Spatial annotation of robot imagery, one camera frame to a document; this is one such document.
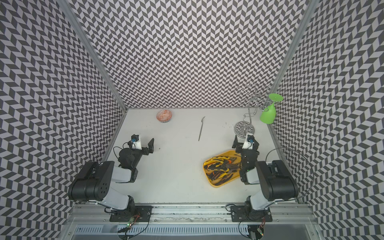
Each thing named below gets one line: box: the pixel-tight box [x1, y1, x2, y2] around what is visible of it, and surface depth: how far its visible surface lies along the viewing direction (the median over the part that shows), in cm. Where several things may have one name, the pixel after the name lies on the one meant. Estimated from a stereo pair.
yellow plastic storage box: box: [203, 150, 242, 188], surface depth 84 cm
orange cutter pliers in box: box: [207, 169, 238, 186], surface depth 83 cm
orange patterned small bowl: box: [156, 109, 173, 123], surface depth 114 cm
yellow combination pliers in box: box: [203, 156, 238, 172], surface depth 84 cm
